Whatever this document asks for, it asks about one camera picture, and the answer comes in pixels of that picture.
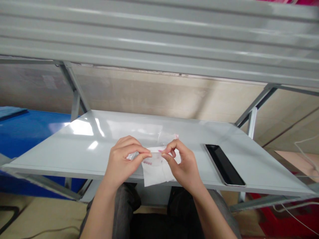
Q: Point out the blue table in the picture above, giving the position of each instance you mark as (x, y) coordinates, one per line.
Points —
(27, 147)

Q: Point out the person's left thumb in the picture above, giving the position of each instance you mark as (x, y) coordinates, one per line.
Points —
(144, 156)

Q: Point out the person's legs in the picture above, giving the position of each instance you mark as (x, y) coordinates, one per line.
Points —
(162, 214)

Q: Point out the clear plastic zip bag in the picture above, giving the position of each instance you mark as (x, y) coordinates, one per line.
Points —
(162, 149)

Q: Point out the red plastic crate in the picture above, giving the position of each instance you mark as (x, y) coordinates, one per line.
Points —
(286, 216)

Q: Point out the person's right thumb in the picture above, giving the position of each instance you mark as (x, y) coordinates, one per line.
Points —
(167, 157)

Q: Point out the black smartphone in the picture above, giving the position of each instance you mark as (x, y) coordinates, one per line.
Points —
(224, 164)

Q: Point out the person's right index finger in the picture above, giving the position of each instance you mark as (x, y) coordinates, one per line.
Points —
(172, 145)

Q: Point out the person's right middle finger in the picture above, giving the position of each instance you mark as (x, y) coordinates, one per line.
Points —
(177, 153)

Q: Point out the grey metal shelf rack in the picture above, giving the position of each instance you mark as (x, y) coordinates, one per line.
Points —
(159, 74)

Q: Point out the person's right hand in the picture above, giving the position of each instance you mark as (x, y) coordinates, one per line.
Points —
(184, 164)

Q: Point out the person's left hand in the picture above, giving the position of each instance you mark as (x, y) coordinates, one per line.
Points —
(122, 159)

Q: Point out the person's left index finger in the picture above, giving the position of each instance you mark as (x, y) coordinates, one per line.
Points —
(138, 144)

